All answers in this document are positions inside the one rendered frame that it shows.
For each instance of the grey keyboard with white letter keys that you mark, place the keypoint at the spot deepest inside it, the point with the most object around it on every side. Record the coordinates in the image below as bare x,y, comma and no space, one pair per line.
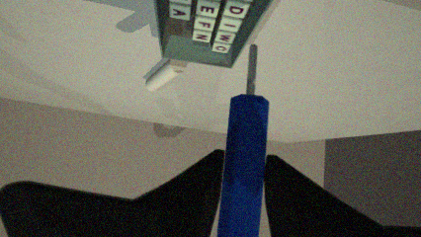
210,32

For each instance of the blue stylus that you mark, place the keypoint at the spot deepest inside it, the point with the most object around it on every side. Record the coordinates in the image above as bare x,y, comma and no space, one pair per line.
244,163

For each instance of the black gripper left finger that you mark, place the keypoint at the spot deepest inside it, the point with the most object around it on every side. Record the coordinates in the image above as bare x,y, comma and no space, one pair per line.
183,207

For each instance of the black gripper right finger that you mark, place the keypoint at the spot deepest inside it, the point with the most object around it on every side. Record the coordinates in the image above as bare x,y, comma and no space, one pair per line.
297,207

